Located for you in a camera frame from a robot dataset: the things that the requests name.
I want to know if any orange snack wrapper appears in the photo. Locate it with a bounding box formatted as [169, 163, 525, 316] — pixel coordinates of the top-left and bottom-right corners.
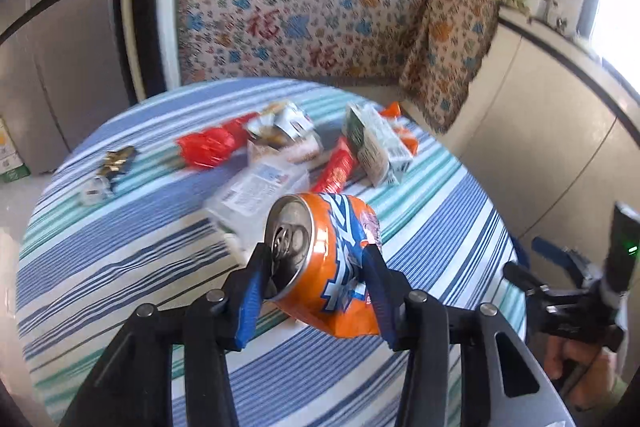
[380, 102, 421, 156]

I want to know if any gold foil wrapper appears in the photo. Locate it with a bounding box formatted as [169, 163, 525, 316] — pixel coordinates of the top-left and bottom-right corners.
[97, 145, 137, 180]

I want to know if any grey refrigerator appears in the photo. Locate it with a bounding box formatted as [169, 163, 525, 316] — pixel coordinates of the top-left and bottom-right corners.
[0, 0, 137, 176]

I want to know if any white bread packet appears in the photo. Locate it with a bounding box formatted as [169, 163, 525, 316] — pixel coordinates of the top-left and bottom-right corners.
[205, 159, 311, 254]

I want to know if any green and white cardboard box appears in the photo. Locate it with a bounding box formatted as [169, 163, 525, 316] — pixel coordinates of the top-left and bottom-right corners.
[0, 117, 32, 184]

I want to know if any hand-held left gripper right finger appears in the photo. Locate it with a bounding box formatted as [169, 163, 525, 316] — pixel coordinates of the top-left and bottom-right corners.
[361, 243, 573, 427]

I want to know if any white kitchen cabinet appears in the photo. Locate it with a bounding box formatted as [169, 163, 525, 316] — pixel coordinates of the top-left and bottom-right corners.
[444, 7, 640, 258]

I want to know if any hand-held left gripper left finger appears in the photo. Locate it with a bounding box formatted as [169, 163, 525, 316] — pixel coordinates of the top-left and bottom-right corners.
[60, 242, 274, 427]

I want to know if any blue striped tablecloth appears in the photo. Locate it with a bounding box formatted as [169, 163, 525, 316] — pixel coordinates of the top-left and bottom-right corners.
[14, 78, 528, 427]

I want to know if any red plastic bag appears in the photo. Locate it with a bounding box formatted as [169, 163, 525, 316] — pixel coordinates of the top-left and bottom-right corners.
[175, 113, 261, 170]

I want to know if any large printed blanket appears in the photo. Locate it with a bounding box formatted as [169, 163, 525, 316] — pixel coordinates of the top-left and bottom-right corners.
[175, 0, 436, 86]

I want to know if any person's right hand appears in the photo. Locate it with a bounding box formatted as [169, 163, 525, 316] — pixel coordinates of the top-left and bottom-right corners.
[542, 334, 619, 409]

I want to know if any crumpled silver snack wrapper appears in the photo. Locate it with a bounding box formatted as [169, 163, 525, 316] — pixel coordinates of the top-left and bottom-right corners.
[245, 101, 324, 165]

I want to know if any red tube wrapper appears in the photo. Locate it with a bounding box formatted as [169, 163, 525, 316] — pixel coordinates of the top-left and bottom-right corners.
[311, 134, 359, 196]

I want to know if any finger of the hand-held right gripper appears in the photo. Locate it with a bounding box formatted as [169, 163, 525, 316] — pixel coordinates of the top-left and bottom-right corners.
[502, 261, 552, 304]
[532, 237, 594, 281]

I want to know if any person's right forearm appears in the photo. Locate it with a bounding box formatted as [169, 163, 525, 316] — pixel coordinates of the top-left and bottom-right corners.
[570, 374, 634, 427]

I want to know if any small silver foil piece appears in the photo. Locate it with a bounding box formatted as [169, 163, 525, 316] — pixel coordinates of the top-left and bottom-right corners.
[80, 177, 116, 206]

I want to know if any green and white milk carton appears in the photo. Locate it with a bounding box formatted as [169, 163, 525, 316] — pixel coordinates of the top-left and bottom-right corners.
[344, 103, 415, 188]

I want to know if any crushed orange soda can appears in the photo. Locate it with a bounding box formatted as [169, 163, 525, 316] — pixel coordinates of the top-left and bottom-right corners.
[263, 192, 384, 339]

